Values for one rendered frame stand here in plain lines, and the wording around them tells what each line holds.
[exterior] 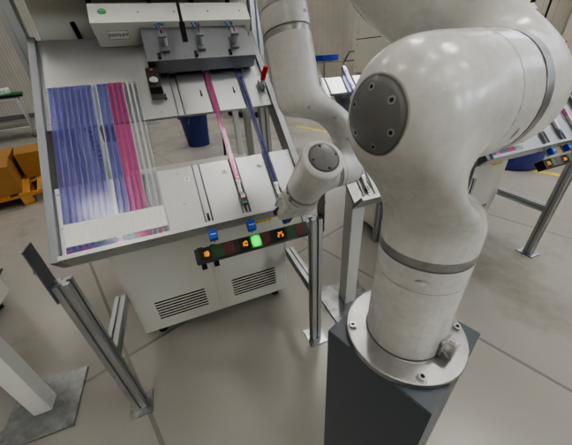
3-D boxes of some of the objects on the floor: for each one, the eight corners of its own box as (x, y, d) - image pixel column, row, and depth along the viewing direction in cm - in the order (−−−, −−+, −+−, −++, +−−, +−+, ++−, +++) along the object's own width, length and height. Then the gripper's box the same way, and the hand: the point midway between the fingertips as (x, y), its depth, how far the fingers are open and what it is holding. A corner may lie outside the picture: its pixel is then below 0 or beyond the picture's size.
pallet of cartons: (-11, 186, 318) (-33, 154, 298) (63, 169, 357) (48, 139, 337) (-16, 217, 250) (-45, 178, 230) (75, 192, 289) (57, 156, 269)
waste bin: (204, 139, 452) (197, 103, 424) (217, 143, 425) (211, 106, 397) (177, 146, 426) (168, 109, 398) (190, 150, 399) (180, 111, 371)
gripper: (325, 171, 68) (304, 199, 85) (268, 183, 64) (259, 210, 81) (335, 199, 66) (312, 222, 83) (278, 213, 62) (267, 234, 79)
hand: (288, 214), depth 80 cm, fingers closed
